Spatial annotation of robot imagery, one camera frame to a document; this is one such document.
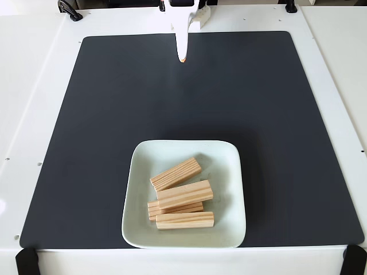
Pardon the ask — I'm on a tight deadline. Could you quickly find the grooved wooden block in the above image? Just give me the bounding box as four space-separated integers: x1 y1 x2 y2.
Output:
157 179 214 210
149 157 202 192
155 211 215 230
147 200 205 222

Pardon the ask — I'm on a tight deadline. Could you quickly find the pale green square plate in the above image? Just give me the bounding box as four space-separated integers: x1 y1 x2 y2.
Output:
121 139 247 249

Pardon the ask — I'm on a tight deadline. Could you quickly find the large black table clamp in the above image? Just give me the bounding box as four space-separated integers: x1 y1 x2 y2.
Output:
57 0 84 22

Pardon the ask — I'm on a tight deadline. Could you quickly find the black rubber mat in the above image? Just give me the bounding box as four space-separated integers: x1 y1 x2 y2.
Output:
19 30 365 249

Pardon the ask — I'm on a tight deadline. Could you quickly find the black corner bracket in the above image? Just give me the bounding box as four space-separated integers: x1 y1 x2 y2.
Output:
15 247 40 275
341 245 367 275

